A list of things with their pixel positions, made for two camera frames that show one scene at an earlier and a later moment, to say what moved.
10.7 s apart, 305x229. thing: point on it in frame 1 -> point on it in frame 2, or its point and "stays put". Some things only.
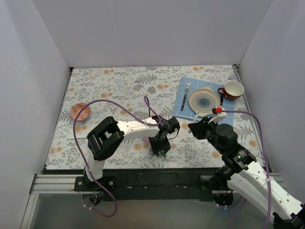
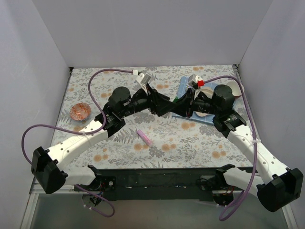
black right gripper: x=198 y=127 -> x=188 y=102
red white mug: x=232 y=90 stays put
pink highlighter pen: x=146 y=139 stays put
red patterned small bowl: x=75 y=109 stays put
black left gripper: x=159 y=146 -> x=152 y=99
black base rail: x=150 y=184 stays put
